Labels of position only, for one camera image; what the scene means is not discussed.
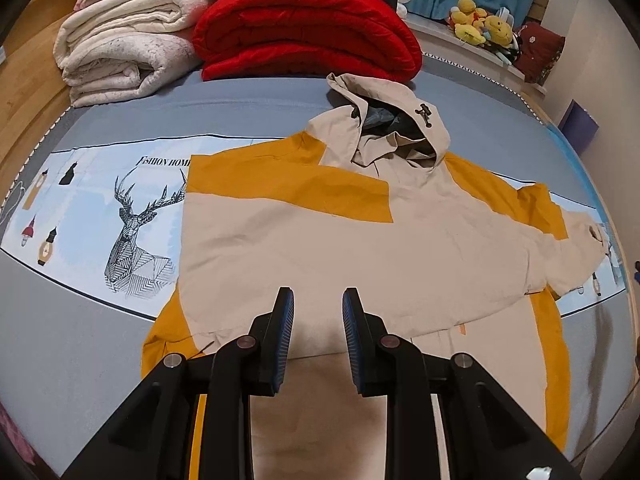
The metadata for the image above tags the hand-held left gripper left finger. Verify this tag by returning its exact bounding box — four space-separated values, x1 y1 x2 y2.
60 287 295 480

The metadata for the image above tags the beige and yellow hooded jacket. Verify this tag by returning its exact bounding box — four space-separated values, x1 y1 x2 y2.
140 72 613 480

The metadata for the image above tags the white window ledge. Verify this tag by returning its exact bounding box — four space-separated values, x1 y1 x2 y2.
406 12 551 106

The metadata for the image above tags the purple box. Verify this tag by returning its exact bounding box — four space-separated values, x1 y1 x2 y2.
557 100 599 153

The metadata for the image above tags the folded red blanket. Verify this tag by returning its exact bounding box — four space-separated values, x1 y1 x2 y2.
191 0 425 83

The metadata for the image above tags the dark red cushion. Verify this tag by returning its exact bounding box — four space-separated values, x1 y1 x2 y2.
514 22 566 86

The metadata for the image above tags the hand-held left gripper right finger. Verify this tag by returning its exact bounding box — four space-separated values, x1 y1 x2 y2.
342 287 581 480

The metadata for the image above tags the folded white blanket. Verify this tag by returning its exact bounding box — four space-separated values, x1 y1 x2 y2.
54 0 203 108

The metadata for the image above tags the yellow plush toy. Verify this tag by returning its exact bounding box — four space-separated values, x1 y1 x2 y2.
447 0 493 45
481 9 518 53

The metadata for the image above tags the grey printed bed sheet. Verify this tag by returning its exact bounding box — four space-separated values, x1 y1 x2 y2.
0 67 632 480

